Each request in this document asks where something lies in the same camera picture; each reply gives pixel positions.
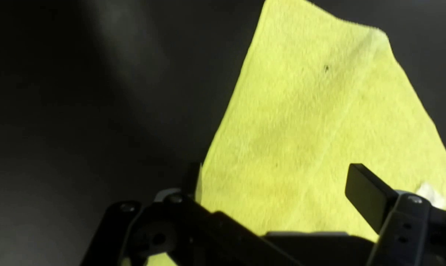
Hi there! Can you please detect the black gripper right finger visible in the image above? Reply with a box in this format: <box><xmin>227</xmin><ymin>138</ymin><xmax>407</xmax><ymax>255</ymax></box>
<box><xmin>345</xmin><ymin>161</ymin><xmax>404</xmax><ymax>233</ymax></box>

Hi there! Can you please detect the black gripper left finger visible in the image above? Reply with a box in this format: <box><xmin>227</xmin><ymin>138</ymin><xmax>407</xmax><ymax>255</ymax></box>
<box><xmin>185</xmin><ymin>163</ymin><xmax>206</xmax><ymax>203</ymax></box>

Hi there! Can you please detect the yellow towel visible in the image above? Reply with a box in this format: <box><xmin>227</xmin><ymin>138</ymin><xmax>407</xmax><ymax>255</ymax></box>
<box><xmin>147</xmin><ymin>0</ymin><xmax>446</xmax><ymax>266</ymax></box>

